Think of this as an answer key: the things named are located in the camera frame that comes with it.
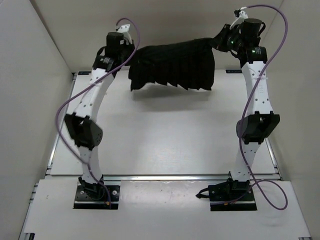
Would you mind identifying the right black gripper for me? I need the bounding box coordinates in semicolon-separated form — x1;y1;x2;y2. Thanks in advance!
209;25;245;54

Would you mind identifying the black pleated skirt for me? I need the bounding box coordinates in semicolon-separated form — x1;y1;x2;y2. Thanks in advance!
128;37;215;91

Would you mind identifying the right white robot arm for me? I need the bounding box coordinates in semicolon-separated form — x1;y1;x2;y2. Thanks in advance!
214;16;280;184

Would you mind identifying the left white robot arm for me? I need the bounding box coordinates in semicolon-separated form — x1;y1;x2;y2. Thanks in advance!
64;29;135;199

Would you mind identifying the right blue corner label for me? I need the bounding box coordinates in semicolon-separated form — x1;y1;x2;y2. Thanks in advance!
225;69;242;74

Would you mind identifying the blue corner label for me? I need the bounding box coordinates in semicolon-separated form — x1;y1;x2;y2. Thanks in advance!
77;71;92;76
225;69;242;74

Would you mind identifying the left blue corner label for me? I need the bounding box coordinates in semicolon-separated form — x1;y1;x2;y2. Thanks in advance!
77;71;92;76

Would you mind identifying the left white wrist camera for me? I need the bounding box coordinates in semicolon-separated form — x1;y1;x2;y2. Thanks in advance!
115;24;133;45

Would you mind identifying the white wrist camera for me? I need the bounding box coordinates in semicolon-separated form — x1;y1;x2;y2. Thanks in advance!
115;24;133;45
229;7;248;30

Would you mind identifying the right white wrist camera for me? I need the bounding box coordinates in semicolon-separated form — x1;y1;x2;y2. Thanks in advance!
229;7;248;30

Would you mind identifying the left aluminium side rail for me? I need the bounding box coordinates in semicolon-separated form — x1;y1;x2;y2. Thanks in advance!
45;72;78;175

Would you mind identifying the aluminium side rail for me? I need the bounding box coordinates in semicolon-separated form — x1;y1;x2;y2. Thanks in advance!
45;72;78;175
265;138;283;181

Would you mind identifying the right aluminium side rail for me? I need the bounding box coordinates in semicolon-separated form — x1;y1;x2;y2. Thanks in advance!
265;138;283;181

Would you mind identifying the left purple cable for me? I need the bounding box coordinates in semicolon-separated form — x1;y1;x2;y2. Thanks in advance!
55;17;141;205

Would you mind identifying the aluminium front rail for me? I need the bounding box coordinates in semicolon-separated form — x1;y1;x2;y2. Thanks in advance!
103;174;228;181

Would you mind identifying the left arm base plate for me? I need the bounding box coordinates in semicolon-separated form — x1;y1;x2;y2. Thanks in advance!
73;184;121;210

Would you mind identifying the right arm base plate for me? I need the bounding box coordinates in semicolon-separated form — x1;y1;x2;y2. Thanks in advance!
195;179;258;212

